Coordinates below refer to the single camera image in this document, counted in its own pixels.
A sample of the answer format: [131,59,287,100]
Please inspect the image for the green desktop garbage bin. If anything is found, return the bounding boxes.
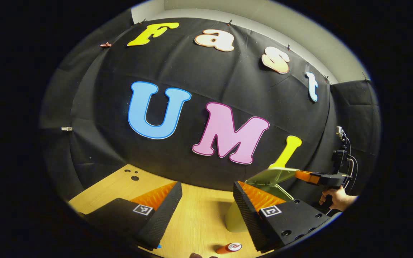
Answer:
[224,167,300,233]

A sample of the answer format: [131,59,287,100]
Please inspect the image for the red pop can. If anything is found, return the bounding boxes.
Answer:
[215,243,243,255]

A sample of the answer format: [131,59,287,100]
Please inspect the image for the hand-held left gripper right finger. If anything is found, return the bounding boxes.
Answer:
[233,181,332,253]

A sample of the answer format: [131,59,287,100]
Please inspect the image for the black backdrop cloth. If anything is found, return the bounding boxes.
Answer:
[40,17,381,215]

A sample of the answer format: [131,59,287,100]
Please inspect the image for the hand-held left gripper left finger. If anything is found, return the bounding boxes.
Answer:
[79,181,183,251]

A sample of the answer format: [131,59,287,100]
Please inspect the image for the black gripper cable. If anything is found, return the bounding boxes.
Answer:
[345,136,359,196]

